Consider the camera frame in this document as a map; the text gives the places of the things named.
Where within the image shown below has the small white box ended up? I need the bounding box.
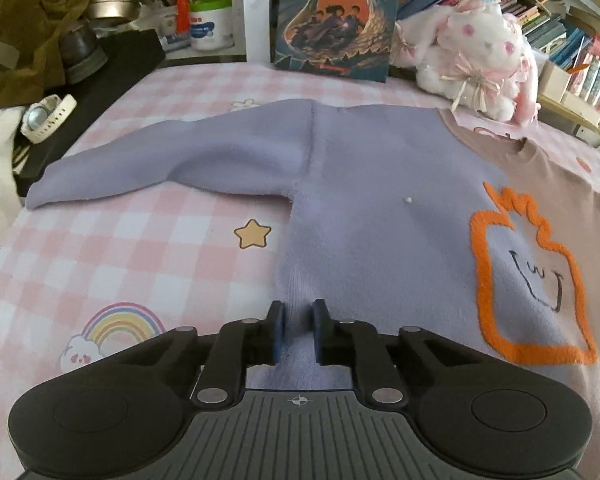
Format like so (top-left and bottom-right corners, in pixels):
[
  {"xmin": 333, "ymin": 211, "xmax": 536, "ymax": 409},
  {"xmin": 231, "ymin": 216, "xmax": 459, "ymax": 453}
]
[{"xmin": 537, "ymin": 60, "xmax": 571, "ymax": 103}]

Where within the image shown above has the black pot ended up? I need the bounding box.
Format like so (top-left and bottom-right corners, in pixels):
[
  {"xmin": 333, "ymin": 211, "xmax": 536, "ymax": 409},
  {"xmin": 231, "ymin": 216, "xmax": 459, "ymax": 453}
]
[{"xmin": 57, "ymin": 20, "xmax": 110, "ymax": 85}]

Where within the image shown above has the white jar green lid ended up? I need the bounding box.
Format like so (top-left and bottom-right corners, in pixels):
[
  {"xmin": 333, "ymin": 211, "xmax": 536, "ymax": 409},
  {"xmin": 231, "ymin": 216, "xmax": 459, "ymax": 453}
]
[{"xmin": 189, "ymin": 0, "xmax": 235, "ymax": 52}]

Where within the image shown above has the fantasy novel book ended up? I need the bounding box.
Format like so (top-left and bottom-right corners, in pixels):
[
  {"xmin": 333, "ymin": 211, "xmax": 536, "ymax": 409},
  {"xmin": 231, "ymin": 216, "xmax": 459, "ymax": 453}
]
[{"xmin": 272, "ymin": 0, "xmax": 403, "ymax": 83}]

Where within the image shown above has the olive green jacket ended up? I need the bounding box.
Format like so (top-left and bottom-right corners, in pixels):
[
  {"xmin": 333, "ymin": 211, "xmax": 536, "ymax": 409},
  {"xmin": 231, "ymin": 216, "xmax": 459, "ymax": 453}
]
[{"xmin": 0, "ymin": 0, "xmax": 98, "ymax": 111}]

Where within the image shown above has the white pink plush bunny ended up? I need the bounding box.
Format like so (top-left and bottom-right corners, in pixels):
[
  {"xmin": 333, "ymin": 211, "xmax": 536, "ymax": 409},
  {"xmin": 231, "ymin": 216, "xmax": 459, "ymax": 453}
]
[{"xmin": 390, "ymin": 0, "xmax": 542, "ymax": 126}]

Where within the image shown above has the pink checked printed sheet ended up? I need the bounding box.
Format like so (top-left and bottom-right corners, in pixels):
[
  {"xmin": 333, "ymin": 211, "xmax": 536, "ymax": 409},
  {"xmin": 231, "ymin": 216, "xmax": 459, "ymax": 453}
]
[{"xmin": 0, "ymin": 57, "xmax": 600, "ymax": 480}]

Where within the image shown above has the black flat board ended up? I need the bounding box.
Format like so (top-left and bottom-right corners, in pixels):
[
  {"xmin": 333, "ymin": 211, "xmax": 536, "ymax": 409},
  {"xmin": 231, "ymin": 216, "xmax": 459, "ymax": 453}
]
[{"xmin": 12, "ymin": 29, "xmax": 167, "ymax": 183}]

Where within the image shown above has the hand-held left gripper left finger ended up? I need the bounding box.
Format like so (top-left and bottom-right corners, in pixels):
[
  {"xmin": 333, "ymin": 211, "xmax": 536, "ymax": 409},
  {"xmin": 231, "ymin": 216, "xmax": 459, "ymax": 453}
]
[{"xmin": 112, "ymin": 301, "xmax": 287, "ymax": 409}]

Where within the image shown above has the white wrist watch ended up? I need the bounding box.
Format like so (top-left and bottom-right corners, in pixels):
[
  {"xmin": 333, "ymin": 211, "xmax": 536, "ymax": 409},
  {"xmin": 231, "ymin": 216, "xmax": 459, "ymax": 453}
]
[{"xmin": 20, "ymin": 94, "xmax": 77, "ymax": 143}]

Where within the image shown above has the white shelf post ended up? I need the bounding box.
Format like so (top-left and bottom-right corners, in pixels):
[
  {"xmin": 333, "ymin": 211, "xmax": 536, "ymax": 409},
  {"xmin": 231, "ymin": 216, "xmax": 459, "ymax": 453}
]
[{"xmin": 240, "ymin": 0, "xmax": 283, "ymax": 63}]

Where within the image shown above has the row of colourful packets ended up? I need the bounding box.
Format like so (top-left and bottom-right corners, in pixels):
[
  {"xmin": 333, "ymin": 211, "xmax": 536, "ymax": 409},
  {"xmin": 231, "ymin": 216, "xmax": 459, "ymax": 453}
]
[{"xmin": 565, "ymin": 35, "xmax": 600, "ymax": 116}]

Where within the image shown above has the purple and brown sweater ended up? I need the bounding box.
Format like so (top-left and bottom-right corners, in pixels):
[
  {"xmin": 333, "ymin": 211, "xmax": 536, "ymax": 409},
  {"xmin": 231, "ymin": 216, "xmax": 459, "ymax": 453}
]
[{"xmin": 26, "ymin": 100, "xmax": 600, "ymax": 466}]

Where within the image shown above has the wooden bookshelf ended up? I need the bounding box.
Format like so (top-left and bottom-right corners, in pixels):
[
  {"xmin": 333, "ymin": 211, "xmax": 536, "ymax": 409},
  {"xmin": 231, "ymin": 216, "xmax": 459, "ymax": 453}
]
[{"xmin": 460, "ymin": 0, "xmax": 600, "ymax": 151}]

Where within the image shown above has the round metal tin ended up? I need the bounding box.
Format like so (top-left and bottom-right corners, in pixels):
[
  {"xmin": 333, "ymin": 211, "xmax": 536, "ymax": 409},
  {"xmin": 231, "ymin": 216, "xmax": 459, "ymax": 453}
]
[{"xmin": 86, "ymin": 0, "xmax": 141, "ymax": 25}]

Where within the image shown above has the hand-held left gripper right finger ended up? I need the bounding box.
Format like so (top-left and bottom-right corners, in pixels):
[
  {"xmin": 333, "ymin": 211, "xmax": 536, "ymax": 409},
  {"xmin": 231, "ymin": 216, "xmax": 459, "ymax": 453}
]
[{"xmin": 307, "ymin": 299, "xmax": 487, "ymax": 407}]

